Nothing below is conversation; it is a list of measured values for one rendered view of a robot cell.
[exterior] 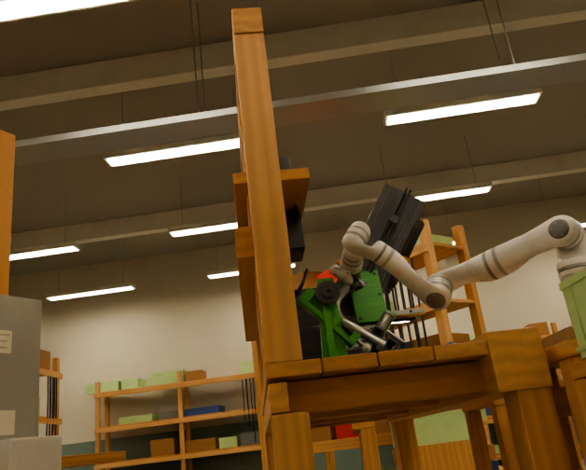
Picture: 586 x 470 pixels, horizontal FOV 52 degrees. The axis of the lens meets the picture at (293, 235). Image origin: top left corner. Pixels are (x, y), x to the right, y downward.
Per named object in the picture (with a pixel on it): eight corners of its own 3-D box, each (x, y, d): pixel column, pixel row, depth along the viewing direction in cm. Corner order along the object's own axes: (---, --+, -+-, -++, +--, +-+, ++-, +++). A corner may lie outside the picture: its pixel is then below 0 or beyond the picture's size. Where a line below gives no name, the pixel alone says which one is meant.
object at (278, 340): (281, 406, 287) (261, 217, 319) (302, 359, 147) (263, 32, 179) (262, 408, 286) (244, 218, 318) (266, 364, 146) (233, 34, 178)
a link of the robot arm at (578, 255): (551, 227, 181) (565, 282, 175) (539, 219, 174) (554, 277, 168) (582, 216, 175) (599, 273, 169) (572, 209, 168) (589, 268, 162)
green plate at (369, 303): (385, 329, 220) (374, 280, 232) (389, 319, 213) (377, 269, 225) (355, 333, 219) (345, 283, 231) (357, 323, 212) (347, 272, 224)
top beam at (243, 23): (261, 217, 319) (259, 201, 322) (263, 31, 179) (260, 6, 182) (244, 219, 319) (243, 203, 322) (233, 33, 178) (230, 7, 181)
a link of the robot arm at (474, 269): (435, 297, 201) (504, 266, 188) (432, 313, 194) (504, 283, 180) (419, 276, 199) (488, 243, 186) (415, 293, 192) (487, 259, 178)
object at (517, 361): (410, 420, 288) (404, 387, 293) (554, 386, 147) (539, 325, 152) (381, 422, 287) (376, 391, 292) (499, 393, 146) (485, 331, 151)
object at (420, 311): (415, 324, 244) (413, 316, 245) (425, 314, 229) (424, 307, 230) (320, 334, 240) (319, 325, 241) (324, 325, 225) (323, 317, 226)
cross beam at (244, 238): (256, 340, 287) (254, 322, 290) (255, 256, 165) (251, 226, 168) (245, 341, 287) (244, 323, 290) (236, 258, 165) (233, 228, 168)
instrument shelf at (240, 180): (294, 261, 281) (293, 253, 282) (310, 177, 196) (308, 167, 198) (241, 266, 278) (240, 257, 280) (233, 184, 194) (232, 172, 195)
